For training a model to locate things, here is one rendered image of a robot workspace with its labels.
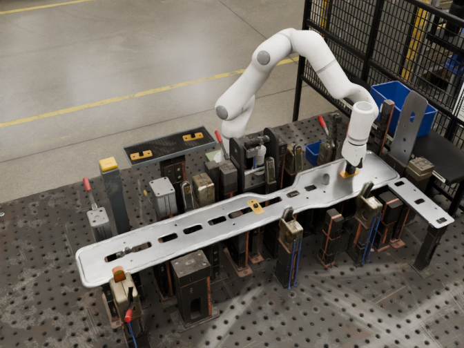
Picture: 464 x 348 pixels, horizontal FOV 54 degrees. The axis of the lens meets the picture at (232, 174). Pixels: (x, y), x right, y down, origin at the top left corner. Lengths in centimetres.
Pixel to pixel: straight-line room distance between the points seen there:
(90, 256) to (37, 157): 235
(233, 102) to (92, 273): 95
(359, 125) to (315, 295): 72
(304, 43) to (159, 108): 269
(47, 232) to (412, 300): 164
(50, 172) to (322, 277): 246
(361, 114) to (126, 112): 288
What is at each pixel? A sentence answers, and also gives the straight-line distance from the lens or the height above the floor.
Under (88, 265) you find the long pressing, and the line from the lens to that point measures 172.
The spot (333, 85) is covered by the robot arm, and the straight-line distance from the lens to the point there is 181.
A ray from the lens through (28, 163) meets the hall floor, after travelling 396.
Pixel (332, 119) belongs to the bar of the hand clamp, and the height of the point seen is 120.
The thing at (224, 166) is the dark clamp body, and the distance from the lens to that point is 190.
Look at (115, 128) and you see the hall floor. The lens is 413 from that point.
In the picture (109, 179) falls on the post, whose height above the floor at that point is 111.
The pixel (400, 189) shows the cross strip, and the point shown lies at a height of 100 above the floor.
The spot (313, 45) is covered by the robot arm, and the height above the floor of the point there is 155.
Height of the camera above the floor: 229
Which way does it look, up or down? 41 degrees down
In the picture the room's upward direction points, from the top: straight up
